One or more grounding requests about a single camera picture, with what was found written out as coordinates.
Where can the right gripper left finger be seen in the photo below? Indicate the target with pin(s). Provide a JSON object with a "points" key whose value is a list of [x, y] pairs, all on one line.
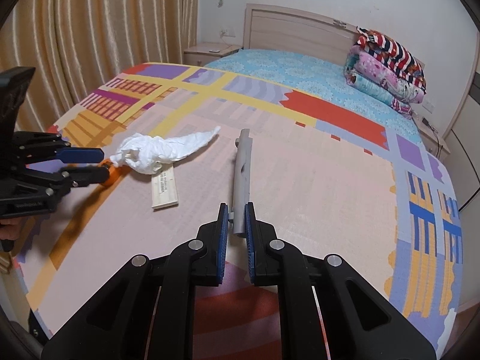
{"points": [[146, 309]]}

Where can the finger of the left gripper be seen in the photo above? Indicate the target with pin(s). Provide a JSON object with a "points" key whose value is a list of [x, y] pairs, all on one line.
{"points": [[77, 155], [82, 176]]}

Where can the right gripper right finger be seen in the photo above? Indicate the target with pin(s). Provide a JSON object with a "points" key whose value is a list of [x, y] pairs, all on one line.
{"points": [[327, 309]]}

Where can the white tissue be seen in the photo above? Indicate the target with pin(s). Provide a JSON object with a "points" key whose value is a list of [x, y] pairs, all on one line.
{"points": [[147, 154]]}

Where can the small wooden box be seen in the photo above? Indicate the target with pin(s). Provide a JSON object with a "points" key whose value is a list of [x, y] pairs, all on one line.
{"points": [[163, 188]]}

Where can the grey plastic tube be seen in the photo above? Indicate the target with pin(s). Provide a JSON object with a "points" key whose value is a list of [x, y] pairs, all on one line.
{"points": [[241, 182]]}

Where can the orange bottle cap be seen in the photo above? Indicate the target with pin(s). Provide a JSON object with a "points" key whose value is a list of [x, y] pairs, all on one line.
{"points": [[114, 172]]}

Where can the person left hand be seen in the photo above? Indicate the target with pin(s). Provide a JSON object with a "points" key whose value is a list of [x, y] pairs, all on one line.
{"points": [[10, 229]]}

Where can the beige striped curtain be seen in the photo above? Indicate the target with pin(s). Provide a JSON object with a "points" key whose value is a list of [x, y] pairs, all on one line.
{"points": [[77, 45]]}

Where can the left wooden nightstand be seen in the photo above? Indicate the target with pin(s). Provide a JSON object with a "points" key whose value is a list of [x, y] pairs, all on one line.
{"points": [[206, 52]]}

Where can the wooden headboard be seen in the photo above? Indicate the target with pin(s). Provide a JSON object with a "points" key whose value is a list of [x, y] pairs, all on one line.
{"points": [[268, 27]]}

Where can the pink floral folded quilt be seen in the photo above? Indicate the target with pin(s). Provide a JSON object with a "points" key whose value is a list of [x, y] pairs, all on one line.
{"points": [[363, 72]]}

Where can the blue patterned bed sheet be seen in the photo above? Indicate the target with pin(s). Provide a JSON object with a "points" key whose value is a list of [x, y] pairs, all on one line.
{"points": [[317, 77]]}

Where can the striped folded blanket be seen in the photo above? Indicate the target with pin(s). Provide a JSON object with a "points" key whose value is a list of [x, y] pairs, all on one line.
{"points": [[392, 55]]}

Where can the black left camera box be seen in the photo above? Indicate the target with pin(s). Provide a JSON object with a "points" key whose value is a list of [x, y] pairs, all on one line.
{"points": [[14, 84]]}

